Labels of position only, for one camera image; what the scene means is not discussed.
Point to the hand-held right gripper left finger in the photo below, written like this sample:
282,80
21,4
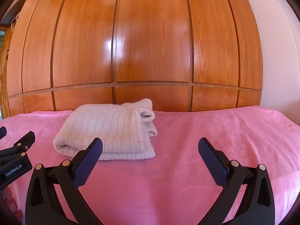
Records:
90,159

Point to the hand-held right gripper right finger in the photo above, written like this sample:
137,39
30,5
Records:
209,159

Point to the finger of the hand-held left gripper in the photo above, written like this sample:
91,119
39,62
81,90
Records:
25,139
2,132

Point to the cream knitted sweater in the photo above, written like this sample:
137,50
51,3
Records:
105,126

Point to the pink patterned clothing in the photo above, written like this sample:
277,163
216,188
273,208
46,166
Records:
10,201

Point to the pink bedspread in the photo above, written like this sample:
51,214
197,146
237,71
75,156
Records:
187,133

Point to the ornate wooden cabinet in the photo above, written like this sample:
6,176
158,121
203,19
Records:
3,86

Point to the wooden wardrobe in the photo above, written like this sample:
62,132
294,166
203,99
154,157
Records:
152,39

